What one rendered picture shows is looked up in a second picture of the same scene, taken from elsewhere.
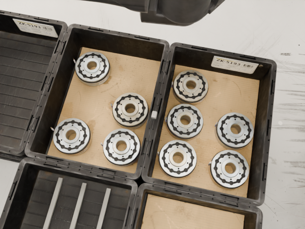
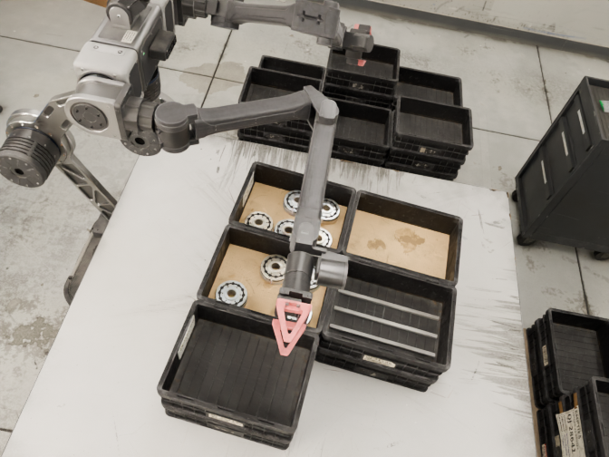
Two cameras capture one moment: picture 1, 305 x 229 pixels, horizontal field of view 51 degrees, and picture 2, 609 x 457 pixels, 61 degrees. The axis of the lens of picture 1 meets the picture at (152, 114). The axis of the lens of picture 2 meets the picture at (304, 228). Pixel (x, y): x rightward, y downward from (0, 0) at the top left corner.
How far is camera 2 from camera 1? 1.24 m
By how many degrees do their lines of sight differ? 42
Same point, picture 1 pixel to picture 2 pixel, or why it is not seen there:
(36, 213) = not seen: hidden behind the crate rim
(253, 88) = (262, 187)
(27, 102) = (256, 356)
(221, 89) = (260, 207)
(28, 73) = (226, 357)
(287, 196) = not seen: hidden behind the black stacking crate
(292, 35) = (200, 160)
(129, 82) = (246, 270)
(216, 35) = (188, 214)
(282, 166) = not seen: hidden behind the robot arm
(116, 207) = (352, 286)
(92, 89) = (250, 300)
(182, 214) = (356, 245)
